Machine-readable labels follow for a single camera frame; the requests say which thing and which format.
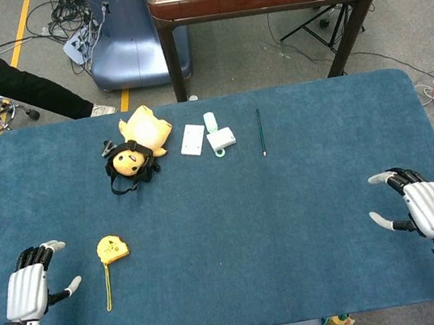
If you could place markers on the small white box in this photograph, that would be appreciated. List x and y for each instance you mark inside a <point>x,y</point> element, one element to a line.
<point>221,138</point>

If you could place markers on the mint green bottle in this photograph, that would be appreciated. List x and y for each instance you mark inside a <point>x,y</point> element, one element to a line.
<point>210,121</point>

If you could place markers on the dark green pencil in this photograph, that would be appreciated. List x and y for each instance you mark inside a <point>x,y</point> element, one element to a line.
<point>260,131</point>

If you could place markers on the blue felt table cover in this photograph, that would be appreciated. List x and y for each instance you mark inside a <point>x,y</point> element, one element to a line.
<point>231,230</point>

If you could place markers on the yellow plush toy with harness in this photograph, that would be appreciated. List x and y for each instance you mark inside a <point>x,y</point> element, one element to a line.
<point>145,134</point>

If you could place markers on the black tripod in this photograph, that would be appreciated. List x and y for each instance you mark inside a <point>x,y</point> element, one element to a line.
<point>323,28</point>

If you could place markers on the black clip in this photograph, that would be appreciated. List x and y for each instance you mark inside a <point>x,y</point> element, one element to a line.
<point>108,148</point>

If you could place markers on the light blue power strip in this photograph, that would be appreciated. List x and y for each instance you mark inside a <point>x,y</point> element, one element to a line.
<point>77,46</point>

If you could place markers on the small yellow toy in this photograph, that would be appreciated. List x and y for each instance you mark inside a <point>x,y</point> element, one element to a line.
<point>340,324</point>

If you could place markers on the blue machine base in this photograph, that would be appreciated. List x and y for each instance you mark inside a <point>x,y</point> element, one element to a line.
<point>130,48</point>

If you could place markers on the yellow tape measure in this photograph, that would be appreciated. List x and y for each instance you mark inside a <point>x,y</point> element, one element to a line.
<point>111,248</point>

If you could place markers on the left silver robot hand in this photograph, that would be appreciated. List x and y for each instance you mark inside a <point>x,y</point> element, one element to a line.
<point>25,291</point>

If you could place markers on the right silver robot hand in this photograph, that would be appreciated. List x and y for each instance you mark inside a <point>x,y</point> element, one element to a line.
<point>430,206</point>

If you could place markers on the flat white box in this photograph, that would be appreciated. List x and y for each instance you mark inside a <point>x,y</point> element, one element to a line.
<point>192,139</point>

